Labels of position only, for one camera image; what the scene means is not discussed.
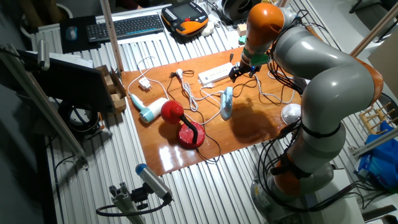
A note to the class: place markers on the grey diagonal frame bar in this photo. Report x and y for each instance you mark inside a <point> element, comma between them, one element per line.
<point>46,105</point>

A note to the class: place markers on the brown board panel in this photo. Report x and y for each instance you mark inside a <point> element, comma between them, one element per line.
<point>385,62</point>

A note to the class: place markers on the aluminium profile camera stand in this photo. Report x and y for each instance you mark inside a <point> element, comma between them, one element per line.
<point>124,202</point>

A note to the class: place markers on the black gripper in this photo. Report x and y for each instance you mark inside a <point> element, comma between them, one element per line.
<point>248,70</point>

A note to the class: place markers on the white rounded gadget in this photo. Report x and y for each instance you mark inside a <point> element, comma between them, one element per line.
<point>207,29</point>

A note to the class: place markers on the glossy wooden board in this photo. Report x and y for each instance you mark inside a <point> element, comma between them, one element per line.
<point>248,130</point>

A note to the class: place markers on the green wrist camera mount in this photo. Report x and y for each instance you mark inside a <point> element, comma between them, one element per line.
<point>259,59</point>

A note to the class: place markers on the orange black teach pendant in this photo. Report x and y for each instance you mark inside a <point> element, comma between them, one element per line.
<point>186,15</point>

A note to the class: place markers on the black filament spool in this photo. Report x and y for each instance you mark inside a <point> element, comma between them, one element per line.
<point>236,9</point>

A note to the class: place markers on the white and blue hair dryer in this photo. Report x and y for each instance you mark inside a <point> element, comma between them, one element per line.
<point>152,110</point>

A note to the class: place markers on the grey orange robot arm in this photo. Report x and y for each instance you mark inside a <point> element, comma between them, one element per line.
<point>335,87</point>

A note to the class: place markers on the slim aluminium upright post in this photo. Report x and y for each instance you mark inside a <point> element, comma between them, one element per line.
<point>110,34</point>

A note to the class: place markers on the black mouse pad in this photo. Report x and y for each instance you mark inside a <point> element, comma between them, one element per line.
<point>70,46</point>

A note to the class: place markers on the white power strip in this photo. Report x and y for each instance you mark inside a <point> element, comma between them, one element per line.
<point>216,73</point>

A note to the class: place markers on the black keyboard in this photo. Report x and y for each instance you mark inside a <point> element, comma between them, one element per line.
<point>124,27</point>

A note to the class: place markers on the grey computer mouse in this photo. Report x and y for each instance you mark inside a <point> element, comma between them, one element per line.
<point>71,33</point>

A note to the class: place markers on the short aluminium bar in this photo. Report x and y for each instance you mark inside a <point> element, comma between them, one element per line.
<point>376,140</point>

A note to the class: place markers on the silver depth camera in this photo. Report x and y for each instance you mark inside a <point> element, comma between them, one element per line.
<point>152,180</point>

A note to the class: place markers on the blue plastic bag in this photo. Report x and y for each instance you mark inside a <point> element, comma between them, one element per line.
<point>382,161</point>

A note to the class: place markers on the wooden cube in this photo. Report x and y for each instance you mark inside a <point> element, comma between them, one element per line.
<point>242,30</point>

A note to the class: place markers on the brown cardboard boxes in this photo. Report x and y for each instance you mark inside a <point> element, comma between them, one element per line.
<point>118,102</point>

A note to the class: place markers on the wooden dish rack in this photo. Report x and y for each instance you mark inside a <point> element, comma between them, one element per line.
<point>371,119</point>

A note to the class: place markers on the white square plug adapter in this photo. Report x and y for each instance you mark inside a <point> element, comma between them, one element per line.
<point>144,83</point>

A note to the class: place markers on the black camera clamp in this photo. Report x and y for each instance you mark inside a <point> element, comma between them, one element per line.
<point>140,196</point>

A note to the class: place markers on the beige diagonal post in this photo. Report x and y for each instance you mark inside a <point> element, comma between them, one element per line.
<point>373,31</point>

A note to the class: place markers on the black monitor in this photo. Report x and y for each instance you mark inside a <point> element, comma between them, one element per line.
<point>77,84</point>

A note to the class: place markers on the white desk lamp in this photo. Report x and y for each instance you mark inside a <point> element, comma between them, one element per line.
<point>290,113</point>

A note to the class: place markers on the red desk lamp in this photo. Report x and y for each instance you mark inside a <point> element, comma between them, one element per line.
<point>172,112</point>

